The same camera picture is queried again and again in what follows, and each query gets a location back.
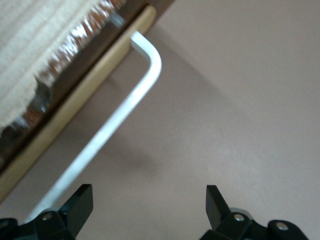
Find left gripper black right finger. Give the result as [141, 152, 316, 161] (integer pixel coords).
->
[201, 184, 308, 240]

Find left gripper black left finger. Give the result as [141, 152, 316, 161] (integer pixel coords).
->
[0, 184, 94, 240]

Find wooden drawer with white handle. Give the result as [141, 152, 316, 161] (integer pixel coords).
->
[0, 0, 178, 226]

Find brown table mat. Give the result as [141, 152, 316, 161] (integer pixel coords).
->
[0, 0, 320, 240]

